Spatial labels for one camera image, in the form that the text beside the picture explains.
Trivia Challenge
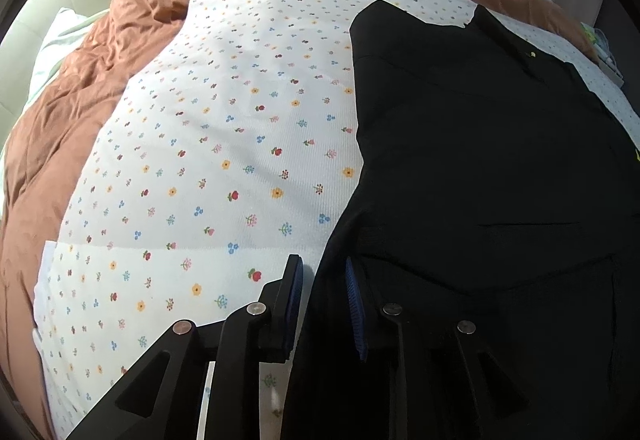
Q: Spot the white floral bed sheet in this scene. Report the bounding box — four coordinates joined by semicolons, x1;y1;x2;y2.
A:
32;0;640;440

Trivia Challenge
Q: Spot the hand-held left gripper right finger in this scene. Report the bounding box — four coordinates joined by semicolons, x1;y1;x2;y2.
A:
345;256;547;440

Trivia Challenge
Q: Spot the brown quilt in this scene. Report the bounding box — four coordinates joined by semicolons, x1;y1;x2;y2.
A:
0;0;601;440

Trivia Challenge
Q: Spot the black garment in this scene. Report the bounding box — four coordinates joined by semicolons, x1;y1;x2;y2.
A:
282;0;640;440

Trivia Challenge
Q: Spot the white pillow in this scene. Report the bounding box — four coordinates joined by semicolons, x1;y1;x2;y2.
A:
37;8;108;86

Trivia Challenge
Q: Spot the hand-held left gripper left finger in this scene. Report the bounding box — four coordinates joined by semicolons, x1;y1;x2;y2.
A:
67;254;305;440

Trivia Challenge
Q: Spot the pile of small bedside things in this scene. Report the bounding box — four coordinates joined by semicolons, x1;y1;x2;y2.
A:
580;20;627;88

